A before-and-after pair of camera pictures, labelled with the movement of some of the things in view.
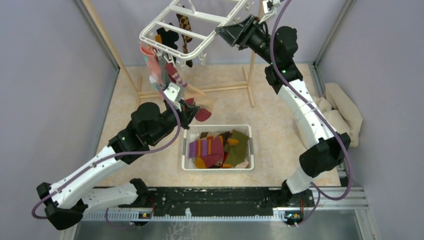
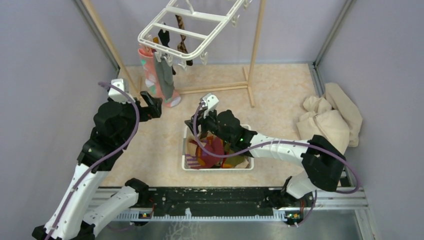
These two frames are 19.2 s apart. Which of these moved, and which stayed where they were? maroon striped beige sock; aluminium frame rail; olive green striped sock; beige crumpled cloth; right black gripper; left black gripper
Moved: maroon striped beige sock; left black gripper; right black gripper
Stayed: aluminium frame rail; beige crumpled cloth; olive green striped sock
